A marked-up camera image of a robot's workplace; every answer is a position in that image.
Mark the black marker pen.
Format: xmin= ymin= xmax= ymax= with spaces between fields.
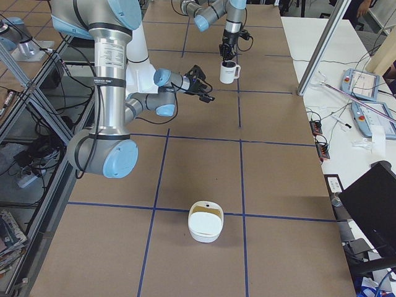
xmin=331 ymin=114 xmax=351 ymax=129

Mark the teach pendant tablet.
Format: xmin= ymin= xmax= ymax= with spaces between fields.
xmin=341 ymin=68 xmax=380 ymax=101
xmin=351 ymin=102 xmax=395 ymax=140

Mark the reacher grabber stick tool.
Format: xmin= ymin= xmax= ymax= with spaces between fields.
xmin=319 ymin=68 xmax=395 ymax=124

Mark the lower orange circuit board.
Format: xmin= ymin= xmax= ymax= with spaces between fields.
xmin=315 ymin=142 xmax=330 ymax=161

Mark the aluminium frame post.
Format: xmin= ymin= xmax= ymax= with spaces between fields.
xmin=297 ymin=0 xmax=351 ymax=96

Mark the stack of books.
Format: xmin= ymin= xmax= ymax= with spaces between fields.
xmin=1 ymin=209 xmax=27 ymax=275

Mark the upper orange circuit board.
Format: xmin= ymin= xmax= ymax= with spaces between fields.
xmin=309 ymin=120 xmax=322 ymax=136

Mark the lower teach pendant tablet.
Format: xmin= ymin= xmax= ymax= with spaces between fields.
xmin=351 ymin=102 xmax=395 ymax=140

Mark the orange circuit board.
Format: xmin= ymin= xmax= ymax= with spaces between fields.
xmin=315 ymin=142 xmax=330 ymax=161
xmin=309 ymin=120 xmax=322 ymax=136

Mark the white ceramic mug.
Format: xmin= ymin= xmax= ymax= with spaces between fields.
xmin=220 ymin=61 xmax=241 ymax=84

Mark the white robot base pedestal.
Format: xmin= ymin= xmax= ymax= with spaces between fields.
xmin=125 ymin=0 xmax=161 ymax=93

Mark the black monitor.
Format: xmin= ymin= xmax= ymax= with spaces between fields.
xmin=340 ymin=163 xmax=395 ymax=257

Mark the white oval bin container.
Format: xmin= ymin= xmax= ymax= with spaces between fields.
xmin=187 ymin=200 xmax=224 ymax=243

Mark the upper teach pendant tablet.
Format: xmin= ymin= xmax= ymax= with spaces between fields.
xmin=341 ymin=68 xmax=380 ymax=101

